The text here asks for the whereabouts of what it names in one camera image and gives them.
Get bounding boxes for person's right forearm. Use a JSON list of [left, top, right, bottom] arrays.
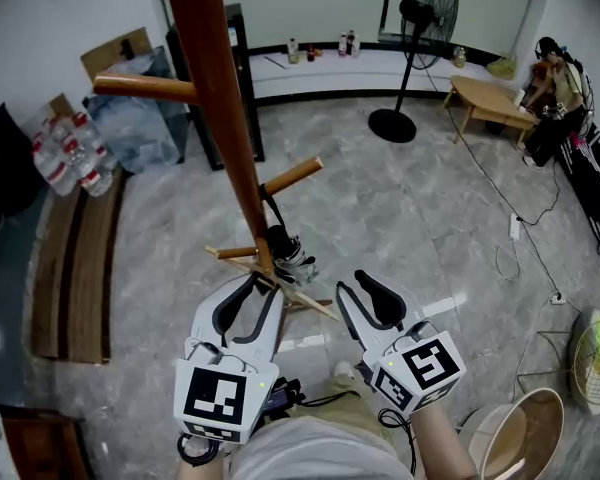
[[409, 407, 479, 480]]

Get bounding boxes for dark wooden planks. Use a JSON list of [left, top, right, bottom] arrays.
[[29, 175, 126, 365]]

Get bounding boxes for reddish wooden cabinet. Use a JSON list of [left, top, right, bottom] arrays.
[[0, 410, 91, 480]]

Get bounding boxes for gold wire basket table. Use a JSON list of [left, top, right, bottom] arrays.
[[567, 309, 600, 417]]

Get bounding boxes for white low ledge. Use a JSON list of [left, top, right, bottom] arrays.
[[247, 47, 511, 109]]

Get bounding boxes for clear plastic bag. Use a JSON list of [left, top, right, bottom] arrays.
[[82, 45, 189, 174]]

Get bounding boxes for black striped sofa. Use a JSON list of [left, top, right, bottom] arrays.
[[554, 122, 600, 272]]

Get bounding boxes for pack of water bottles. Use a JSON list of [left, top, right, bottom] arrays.
[[29, 112, 119, 198]]

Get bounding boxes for woven straw bag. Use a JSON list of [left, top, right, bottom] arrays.
[[485, 52, 519, 79]]

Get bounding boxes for light wooden low table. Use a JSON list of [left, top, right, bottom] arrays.
[[442, 75, 539, 149]]

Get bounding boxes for person's left forearm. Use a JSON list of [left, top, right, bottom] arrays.
[[177, 460, 231, 480]]

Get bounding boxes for black standing fan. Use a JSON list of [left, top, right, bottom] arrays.
[[368, 0, 460, 144]]

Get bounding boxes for brown wooden coat rack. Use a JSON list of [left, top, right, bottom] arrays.
[[92, 0, 334, 354]]

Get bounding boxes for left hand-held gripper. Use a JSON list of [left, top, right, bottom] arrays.
[[172, 273, 286, 444]]

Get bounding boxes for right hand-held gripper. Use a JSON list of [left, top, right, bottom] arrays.
[[334, 269, 467, 414]]

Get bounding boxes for person's beige trousers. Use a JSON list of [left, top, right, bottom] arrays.
[[289, 372, 396, 444]]

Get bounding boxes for black coiled cable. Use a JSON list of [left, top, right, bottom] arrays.
[[177, 430, 226, 467]]

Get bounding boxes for black glass-door cabinet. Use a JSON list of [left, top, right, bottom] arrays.
[[164, 2, 266, 172]]

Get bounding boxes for person's white shirt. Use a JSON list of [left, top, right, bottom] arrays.
[[229, 415, 416, 480]]

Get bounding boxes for large black bag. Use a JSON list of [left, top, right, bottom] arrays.
[[0, 102, 46, 219]]

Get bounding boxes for light wooden clothes hanger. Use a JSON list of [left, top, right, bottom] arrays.
[[203, 244, 340, 323]]

